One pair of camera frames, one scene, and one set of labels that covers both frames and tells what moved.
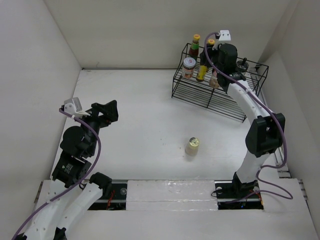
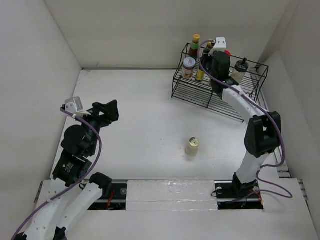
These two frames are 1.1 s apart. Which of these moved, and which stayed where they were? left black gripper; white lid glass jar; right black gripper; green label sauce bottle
Moved: right black gripper
Stayed: white lid glass jar; green label sauce bottle; left black gripper
